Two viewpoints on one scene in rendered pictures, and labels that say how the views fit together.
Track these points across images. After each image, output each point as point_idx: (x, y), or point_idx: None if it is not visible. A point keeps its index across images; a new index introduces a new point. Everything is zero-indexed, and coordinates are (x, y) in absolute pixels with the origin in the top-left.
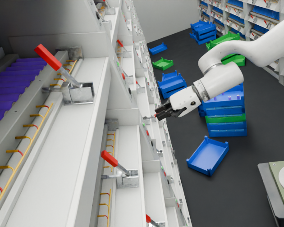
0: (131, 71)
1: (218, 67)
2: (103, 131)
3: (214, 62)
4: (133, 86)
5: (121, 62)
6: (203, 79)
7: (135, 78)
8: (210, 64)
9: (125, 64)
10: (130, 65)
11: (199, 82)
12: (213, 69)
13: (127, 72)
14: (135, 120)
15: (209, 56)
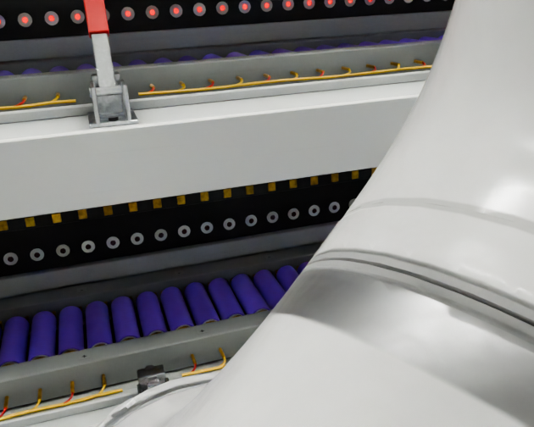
0: (270, 108)
1: (286, 372)
2: None
3: (401, 213)
4: (53, 132)
5: (368, 77)
6: (172, 401)
7: (164, 123)
8: (344, 214)
9: (370, 90)
10: (352, 97)
11: (171, 390)
12: (263, 324)
13: (253, 104)
14: None
15: (444, 33)
